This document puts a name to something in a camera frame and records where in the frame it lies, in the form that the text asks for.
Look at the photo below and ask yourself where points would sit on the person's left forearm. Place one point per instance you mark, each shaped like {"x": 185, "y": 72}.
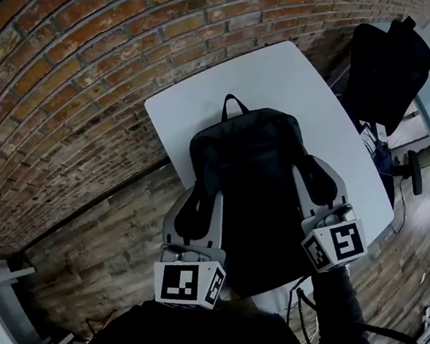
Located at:
{"x": 149, "y": 337}

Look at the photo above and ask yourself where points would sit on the dark grey backpack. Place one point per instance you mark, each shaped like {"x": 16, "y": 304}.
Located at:
{"x": 251, "y": 186}

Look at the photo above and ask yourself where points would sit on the white desk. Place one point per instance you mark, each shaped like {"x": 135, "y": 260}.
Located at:
{"x": 6, "y": 306}

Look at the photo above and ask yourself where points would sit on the white folding table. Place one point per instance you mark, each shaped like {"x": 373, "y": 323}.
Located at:
{"x": 227, "y": 73}

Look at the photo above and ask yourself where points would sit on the person's dark jacket torso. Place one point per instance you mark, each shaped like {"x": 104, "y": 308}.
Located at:
{"x": 238, "y": 342}

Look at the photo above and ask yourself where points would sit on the black office chair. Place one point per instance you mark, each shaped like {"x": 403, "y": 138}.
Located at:
{"x": 388, "y": 70}

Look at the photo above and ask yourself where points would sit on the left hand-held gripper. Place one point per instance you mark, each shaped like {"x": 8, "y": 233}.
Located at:
{"x": 181, "y": 283}

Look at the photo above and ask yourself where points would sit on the person's right forearm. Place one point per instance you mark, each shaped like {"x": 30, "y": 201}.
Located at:
{"x": 336, "y": 307}

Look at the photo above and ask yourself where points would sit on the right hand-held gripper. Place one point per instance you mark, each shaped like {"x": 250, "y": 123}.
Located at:
{"x": 342, "y": 243}

